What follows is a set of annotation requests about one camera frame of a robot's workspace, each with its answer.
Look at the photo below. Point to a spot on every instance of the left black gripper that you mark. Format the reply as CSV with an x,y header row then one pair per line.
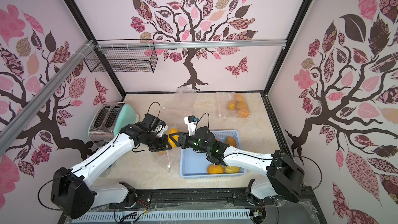
x,y
163,146

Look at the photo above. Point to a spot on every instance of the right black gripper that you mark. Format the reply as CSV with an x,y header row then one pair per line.
x,y
183,140

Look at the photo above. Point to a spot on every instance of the clear zipper bag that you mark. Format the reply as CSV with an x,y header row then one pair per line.
x,y
166,158
183,101
222,100

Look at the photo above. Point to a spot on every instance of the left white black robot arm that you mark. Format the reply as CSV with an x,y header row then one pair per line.
x,y
73,190

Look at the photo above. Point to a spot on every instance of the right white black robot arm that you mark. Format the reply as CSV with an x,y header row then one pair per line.
x,y
284,177

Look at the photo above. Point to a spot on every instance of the light blue plastic basket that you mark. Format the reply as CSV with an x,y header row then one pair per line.
x,y
194,165

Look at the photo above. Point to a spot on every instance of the mint green toaster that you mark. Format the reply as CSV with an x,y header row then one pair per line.
x,y
109,120

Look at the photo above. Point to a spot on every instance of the yellow green potato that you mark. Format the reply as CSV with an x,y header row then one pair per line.
x,y
231,169

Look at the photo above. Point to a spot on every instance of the white vent strip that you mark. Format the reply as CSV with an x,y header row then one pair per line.
x,y
162,217

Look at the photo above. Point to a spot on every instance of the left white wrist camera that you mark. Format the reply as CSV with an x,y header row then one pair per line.
x,y
161,128

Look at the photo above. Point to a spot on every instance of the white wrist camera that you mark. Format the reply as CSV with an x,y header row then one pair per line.
x,y
161,128
191,122

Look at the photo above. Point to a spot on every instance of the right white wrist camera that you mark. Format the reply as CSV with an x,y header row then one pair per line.
x,y
191,122

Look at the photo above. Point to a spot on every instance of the black wire basket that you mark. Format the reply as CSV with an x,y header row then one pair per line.
x,y
123,56

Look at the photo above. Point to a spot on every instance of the aluminium frame bar left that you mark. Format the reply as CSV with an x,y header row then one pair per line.
x,y
17,125

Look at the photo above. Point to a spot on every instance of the aluminium frame bar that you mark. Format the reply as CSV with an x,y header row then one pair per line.
x,y
196,44
17,125

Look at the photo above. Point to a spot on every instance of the aluminium frame bar back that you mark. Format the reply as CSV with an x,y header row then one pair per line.
x,y
196,44

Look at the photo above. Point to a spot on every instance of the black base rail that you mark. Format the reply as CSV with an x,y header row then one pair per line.
x,y
271,210

